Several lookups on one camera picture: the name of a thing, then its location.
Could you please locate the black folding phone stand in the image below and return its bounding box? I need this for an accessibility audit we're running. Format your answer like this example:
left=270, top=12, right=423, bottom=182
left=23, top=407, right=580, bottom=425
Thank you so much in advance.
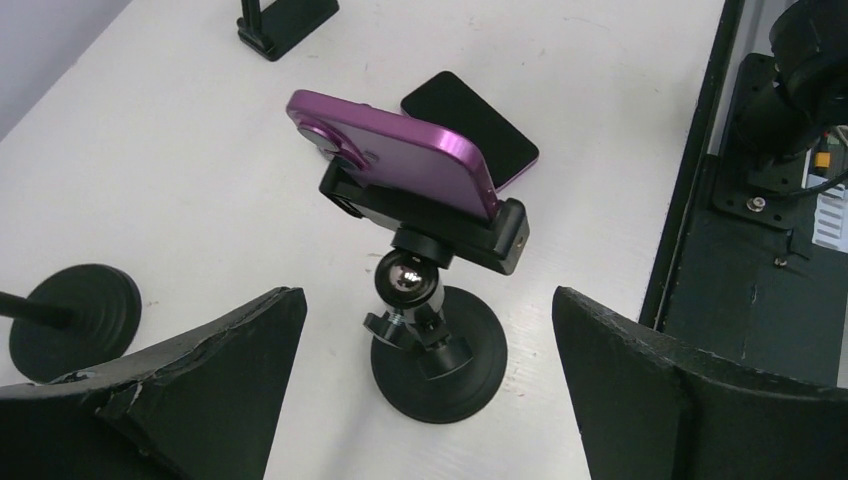
left=237, top=0, right=340, bottom=62

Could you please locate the right white cable duct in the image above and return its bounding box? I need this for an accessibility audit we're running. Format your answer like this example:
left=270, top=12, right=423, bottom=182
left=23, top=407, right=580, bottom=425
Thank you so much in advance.
left=812, top=184, right=847, bottom=254

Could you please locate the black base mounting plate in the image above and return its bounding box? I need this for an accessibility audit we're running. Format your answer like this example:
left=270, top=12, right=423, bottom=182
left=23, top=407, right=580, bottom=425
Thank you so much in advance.
left=639, top=1, right=847, bottom=387

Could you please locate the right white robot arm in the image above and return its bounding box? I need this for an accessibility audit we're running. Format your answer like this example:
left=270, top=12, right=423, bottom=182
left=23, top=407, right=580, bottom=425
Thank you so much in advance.
left=724, top=1, right=847, bottom=199

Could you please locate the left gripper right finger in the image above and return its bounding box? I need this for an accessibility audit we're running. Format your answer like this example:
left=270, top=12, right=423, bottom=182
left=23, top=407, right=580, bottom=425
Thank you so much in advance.
left=552, top=287, right=847, bottom=479

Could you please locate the black round-base phone stand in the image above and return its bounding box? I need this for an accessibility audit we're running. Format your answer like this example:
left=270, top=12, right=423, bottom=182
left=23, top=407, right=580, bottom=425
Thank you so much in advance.
left=1, top=264, right=143, bottom=383

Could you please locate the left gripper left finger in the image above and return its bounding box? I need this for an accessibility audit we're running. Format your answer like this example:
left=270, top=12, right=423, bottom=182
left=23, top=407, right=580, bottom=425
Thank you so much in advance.
left=1, top=287, right=307, bottom=479

